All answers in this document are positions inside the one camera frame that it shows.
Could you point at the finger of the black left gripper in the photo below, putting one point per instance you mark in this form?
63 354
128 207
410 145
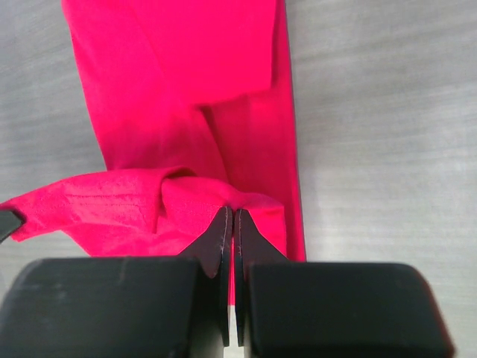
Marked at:
10 222

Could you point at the magenta t shirt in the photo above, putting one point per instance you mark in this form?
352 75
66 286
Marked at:
192 107

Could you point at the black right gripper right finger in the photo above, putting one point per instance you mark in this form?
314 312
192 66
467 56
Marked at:
330 309

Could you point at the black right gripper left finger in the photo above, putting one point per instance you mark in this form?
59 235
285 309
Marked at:
175 306

